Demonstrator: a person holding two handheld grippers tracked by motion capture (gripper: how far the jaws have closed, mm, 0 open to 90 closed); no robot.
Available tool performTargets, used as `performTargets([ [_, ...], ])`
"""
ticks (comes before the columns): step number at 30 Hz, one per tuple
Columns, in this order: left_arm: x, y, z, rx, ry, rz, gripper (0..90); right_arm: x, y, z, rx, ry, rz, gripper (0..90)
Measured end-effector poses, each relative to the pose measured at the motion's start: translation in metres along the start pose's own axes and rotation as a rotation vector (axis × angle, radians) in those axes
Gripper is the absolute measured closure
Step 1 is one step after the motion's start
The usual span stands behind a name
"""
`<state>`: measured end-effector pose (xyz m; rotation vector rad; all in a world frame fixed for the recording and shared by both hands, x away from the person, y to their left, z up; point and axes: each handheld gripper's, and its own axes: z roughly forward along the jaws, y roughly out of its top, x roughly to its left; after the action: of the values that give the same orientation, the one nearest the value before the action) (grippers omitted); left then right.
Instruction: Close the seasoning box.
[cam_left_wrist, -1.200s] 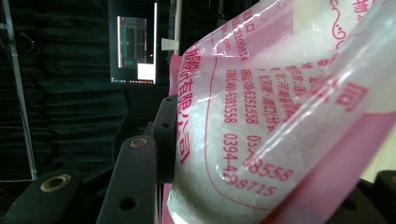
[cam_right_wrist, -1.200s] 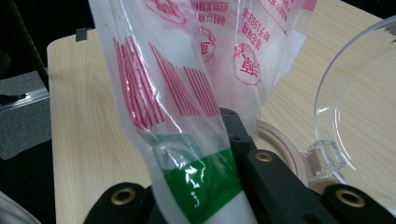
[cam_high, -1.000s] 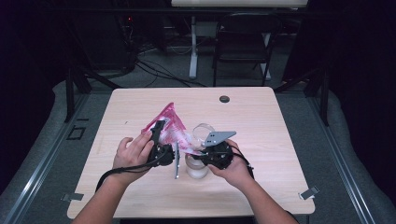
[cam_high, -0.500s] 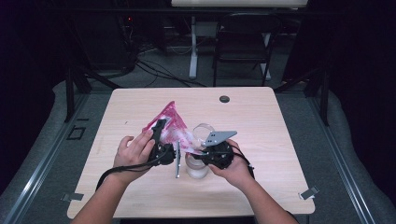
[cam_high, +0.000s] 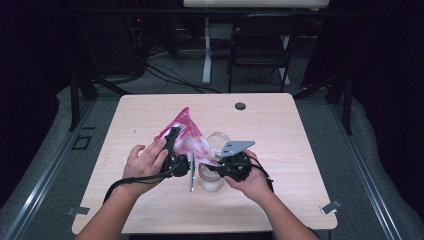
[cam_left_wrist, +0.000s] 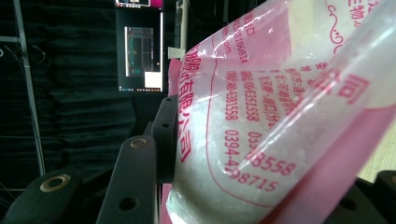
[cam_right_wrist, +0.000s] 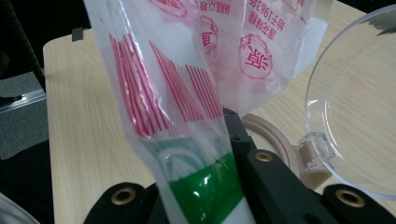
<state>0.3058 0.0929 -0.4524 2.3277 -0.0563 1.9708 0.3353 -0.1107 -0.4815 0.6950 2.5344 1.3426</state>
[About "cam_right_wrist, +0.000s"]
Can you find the clear jar with tan band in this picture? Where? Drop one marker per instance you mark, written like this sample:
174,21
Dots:
311,177

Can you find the white plastic bag red print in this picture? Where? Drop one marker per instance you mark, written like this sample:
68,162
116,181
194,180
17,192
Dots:
174,77

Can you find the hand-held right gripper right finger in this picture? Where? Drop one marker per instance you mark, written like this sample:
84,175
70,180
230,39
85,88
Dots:
274,193

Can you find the aluminium floor rail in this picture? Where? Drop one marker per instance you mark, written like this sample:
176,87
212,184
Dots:
25,99

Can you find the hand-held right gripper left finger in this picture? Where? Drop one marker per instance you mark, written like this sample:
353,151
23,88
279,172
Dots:
162,216

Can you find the black and white tape tab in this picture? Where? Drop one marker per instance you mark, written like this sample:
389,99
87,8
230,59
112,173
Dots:
77,34

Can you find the clear hinged jar lid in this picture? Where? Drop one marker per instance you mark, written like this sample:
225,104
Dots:
358,109

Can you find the black ribbed pole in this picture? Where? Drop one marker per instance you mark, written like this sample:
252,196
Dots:
25,43

